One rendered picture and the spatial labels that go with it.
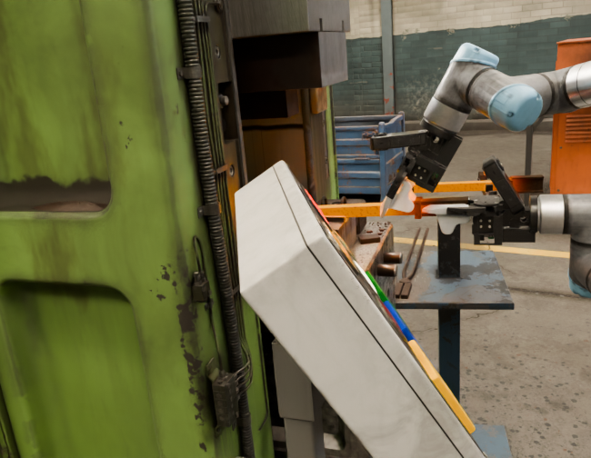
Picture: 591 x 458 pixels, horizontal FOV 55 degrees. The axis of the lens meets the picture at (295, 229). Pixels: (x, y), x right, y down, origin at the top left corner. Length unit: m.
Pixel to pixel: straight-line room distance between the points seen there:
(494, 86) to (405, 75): 8.08
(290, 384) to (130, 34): 0.50
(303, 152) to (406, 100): 7.72
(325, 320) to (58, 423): 0.88
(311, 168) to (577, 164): 3.41
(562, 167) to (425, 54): 4.69
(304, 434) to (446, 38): 8.39
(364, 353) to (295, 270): 0.09
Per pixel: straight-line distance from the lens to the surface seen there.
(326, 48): 1.09
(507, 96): 1.01
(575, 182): 4.70
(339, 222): 1.19
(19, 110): 1.04
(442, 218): 1.15
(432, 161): 1.13
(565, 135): 4.64
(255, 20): 1.03
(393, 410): 0.51
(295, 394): 0.68
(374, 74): 9.28
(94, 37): 0.87
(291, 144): 1.45
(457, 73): 1.09
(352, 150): 4.99
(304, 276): 0.44
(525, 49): 8.71
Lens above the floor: 1.33
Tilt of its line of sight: 17 degrees down
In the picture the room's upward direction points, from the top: 5 degrees counter-clockwise
